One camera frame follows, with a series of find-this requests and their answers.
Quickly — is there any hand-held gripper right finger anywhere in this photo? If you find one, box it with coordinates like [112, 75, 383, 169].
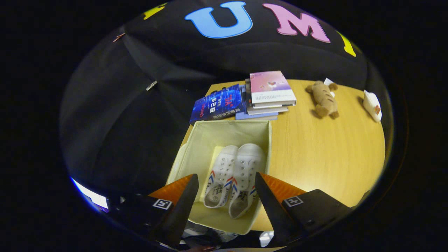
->
[254, 172, 352, 245]

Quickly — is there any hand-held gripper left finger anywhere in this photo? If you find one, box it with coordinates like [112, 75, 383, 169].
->
[112, 174, 199, 247]

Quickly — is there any white shoe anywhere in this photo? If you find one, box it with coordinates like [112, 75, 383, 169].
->
[229, 143, 265, 219]
[204, 145, 239, 209]

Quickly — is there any cream fabric storage box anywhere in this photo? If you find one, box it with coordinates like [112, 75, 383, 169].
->
[166, 120, 272, 236]

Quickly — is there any pale blue book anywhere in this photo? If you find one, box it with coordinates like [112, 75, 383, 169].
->
[235, 84, 279, 121]

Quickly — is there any computer monitor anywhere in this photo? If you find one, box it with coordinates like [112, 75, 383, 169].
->
[72, 178, 109, 212]

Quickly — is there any black backdrop cloth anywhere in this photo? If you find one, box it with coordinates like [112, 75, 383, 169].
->
[59, 0, 384, 196]

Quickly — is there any brown plush toy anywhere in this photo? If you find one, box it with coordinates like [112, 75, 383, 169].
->
[306, 78, 339, 119]

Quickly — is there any pink book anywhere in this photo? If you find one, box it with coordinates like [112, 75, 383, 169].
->
[249, 71, 297, 107]

